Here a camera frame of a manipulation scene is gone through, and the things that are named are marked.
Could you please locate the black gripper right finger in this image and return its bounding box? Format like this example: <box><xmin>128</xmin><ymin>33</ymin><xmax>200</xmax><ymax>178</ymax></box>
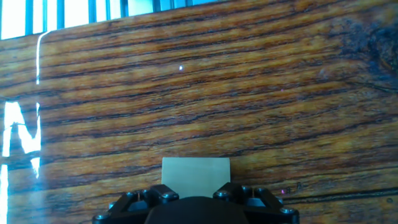
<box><xmin>213</xmin><ymin>182</ymin><xmax>300</xmax><ymax>224</ymax></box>

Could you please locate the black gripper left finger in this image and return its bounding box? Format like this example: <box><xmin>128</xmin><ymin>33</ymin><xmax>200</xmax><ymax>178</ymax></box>
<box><xmin>92</xmin><ymin>184</ymin><xmax>180</xmax><ymax>224</ymax></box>

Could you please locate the tan wooden block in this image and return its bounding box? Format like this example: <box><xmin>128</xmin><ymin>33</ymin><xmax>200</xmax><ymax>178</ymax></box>
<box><xmin>160</xmin><ymin>157</ymin><xmax>231</xmax><ymax>199</ymax></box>

